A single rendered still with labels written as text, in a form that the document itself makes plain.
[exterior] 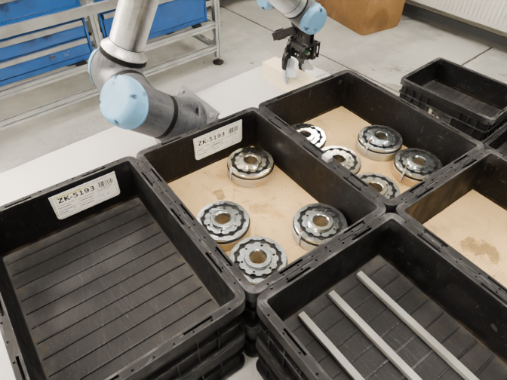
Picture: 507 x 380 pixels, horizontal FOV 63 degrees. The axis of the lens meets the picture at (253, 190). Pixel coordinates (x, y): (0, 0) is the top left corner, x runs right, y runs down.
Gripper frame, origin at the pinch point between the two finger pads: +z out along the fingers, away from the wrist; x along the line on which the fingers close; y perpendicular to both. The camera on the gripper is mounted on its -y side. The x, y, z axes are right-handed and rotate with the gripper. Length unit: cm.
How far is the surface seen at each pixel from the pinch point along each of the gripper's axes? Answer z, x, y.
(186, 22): 41, 48, -142
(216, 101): 4.5, -25.1, -9.9
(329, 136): -8.8, -25.2, 37.4
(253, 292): -19, -73, 63
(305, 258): -19, -63, 64
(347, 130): -8.8, -19.7, 38.6
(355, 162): -12, -31, 50
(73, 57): 40, -28, -141
